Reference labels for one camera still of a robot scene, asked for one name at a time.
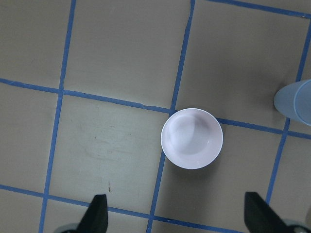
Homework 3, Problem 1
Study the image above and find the blue cup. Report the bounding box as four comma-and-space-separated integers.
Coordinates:
274, 79, 311, 126

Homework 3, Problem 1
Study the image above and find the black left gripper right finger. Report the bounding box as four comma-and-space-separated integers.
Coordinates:
244, 192, 294, 233

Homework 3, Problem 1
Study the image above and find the pink bowl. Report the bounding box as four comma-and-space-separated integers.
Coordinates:
161, 108, 223, 169

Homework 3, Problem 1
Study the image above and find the brown paper grid mat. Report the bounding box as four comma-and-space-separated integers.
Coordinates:
0, 0, 311, 233

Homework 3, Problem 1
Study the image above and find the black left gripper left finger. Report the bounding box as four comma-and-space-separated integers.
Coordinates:
74, 194, 108, 233

